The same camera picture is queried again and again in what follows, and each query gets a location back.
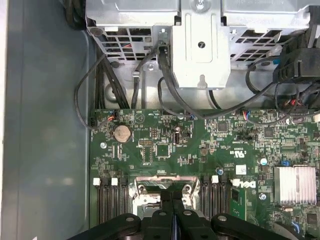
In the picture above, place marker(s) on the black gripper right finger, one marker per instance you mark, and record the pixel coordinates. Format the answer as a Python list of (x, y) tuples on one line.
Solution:
[(186, 225)]

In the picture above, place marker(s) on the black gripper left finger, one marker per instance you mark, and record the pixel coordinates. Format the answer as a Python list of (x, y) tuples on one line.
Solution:
[(160, 225)]

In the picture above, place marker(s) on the CPU with silver top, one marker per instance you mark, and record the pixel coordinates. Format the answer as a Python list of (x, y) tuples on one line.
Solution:
[(152, 184)]

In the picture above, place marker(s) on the metal socket cover frame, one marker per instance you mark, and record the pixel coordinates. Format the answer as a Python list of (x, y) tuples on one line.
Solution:
[(155, 178)]

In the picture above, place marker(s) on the black RAM slot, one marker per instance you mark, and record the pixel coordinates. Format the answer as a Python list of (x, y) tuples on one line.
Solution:
[(109, 202), (214, 197), (125, 202), (102, 202), (117, 202), (205, 197), (224, 197)]

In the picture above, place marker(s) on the CPU socket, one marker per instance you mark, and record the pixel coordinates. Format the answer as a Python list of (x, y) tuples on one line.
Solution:
[(140, 187)]

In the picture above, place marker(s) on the green RAM stick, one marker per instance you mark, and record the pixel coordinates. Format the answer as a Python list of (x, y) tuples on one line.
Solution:
[(238, 200)]

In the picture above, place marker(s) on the green motherboard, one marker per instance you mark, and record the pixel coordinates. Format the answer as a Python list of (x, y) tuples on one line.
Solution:
[(200, 140)]

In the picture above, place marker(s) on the round coin cell battery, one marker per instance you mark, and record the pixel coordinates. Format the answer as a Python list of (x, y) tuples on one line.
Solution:
[(122, 133)]

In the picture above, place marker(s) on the silver finned heatsink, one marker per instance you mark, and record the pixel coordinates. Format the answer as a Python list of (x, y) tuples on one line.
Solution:
[(295, 185)]

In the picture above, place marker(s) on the grey PC case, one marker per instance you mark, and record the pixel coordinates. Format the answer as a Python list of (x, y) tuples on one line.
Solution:
[(45, 125)]

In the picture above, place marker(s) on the perforated metal drive cage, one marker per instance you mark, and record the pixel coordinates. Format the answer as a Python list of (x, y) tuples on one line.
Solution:
[(130, 32)]

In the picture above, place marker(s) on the black plastic fan shroud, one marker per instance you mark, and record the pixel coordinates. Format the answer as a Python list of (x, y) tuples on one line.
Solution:
[(300, 65)]

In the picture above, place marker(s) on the silver metal drive bracket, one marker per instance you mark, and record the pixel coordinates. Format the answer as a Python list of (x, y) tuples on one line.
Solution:
[(200, 62)]

